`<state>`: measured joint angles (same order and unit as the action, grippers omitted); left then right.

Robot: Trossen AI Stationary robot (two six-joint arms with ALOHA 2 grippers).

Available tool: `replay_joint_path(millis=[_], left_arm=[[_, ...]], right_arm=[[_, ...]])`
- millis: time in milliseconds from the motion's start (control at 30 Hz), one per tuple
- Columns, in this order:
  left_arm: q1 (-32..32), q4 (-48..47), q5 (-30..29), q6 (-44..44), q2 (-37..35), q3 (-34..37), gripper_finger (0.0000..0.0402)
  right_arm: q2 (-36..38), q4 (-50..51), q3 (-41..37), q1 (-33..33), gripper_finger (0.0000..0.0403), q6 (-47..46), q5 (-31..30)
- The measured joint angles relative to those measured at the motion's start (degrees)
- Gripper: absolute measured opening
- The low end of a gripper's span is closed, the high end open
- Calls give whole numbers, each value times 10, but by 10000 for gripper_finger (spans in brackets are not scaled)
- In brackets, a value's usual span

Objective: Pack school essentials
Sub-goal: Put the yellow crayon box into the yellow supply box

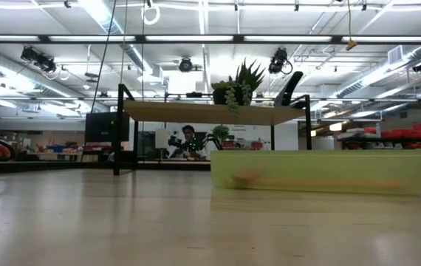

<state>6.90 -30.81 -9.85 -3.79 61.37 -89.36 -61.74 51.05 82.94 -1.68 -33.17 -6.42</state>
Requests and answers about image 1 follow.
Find black monitor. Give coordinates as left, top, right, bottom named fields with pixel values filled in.
left=84, top=112, right=130, bottom=143

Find black hanging cable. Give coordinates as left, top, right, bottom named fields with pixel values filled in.
left=90, top=0, right=118, bottom=114

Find black ceiling camera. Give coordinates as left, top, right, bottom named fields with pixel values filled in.
left=267, top=47, right=293, bottom=75
left=20, top=46, right=58, bottom=74
left=178, top=56, right=194, bottom=73

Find white cable loop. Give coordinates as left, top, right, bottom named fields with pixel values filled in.
left=140, top=0, right=161, bottom=27

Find small green background plant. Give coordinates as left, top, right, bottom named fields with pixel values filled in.
left=210, top=124, right=231, bottom=151

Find yellow hanging cord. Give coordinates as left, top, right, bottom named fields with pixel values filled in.
left=345, top=0, right=358, bottom=52

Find black stapler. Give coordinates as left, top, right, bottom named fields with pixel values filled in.
left=273, top=70, right=305, bottom=109

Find thin beige hanging cord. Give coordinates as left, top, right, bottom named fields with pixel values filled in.
left=120, top=0, right=129, bottom=86

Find yellow translucent plastic box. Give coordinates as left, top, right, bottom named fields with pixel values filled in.
left=210, top=149, right=421, bottom=197

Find person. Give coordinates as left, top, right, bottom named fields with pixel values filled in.
left=168, top=124, right=208, bottom=161

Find orange pencil pink eraser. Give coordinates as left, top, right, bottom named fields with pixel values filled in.
left=230, top=171, right=407, bottom=190

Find black aluminium table frame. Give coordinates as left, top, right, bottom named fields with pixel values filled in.
left=0, top=34, right=421, bottom=177

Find potted succulent plant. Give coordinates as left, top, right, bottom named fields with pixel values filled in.
left=210, top=58, right=267, bottom=118

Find wooden table with black frame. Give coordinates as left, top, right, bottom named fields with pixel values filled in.
left=113, top=83, right=313, bottom=177

